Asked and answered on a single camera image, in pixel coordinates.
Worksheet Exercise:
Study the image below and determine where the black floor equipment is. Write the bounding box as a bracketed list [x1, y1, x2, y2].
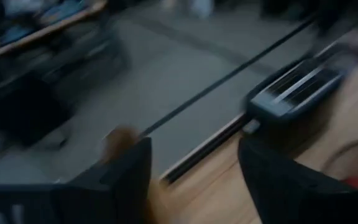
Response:
[0, 70, 74, 149]

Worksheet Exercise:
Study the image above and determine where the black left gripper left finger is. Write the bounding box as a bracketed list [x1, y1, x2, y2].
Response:
[99, 136, 153, 224]

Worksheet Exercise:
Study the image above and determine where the black two-slot toaster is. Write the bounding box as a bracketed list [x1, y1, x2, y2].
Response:
[242, 46, 358, 141]

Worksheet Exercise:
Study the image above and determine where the wooden-edged work table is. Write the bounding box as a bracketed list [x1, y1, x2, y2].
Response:
[0, 0, 110, 63]

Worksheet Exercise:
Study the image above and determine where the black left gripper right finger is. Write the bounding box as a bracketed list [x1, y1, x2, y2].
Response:
[237, 136, 351, 224]

